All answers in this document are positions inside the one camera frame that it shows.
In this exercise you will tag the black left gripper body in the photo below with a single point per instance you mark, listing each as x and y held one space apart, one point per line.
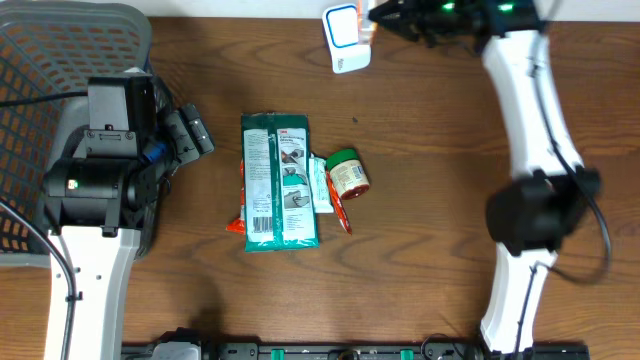
187 137

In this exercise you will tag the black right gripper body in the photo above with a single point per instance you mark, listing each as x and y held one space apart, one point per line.
417 24

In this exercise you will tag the small orange carton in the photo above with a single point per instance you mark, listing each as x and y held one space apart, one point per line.
367 28

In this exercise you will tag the red snack packet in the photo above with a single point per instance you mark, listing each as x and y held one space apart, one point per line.
238 225

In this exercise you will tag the green snack packet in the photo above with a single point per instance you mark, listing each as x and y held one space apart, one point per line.
278 200

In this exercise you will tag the pale green wipes packet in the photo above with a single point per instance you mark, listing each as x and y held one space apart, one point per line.
319 185

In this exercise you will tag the green lid jar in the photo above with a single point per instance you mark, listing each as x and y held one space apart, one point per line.
347 174

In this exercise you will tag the red Nescafe stick sachet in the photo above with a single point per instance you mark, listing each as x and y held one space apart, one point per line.
338 206

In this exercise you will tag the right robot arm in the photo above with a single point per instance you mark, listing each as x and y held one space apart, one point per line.
550 188

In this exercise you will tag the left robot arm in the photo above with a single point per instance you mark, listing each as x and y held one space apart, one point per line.
101 196

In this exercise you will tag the white barcode scanner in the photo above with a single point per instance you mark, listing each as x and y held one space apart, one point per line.
341 29

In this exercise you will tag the grey plastic shopping basket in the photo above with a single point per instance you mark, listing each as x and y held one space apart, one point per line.
49 51

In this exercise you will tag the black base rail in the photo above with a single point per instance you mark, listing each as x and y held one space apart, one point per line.
438 350

